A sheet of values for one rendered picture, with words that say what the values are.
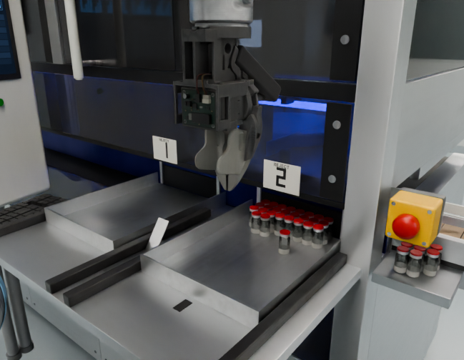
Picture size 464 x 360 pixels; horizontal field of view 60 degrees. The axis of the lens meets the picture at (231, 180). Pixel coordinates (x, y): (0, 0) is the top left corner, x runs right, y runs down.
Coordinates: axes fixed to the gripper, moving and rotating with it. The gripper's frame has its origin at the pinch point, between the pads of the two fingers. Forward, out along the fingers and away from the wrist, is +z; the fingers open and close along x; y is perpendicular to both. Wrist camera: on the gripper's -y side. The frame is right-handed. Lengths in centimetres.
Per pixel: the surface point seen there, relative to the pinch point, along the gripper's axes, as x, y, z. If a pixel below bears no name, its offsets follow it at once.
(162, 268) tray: -13.7, 1.4, 18.6
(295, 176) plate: -2.8, -24.2, 6.4
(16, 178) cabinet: -91, -11, 22
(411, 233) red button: 20.1, -20.4, 10.3
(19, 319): -101, -7, 76
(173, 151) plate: -36.9, -25.0, 7.4
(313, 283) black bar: 8.4, -11.3, 19.4
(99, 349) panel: -84, -27, 94
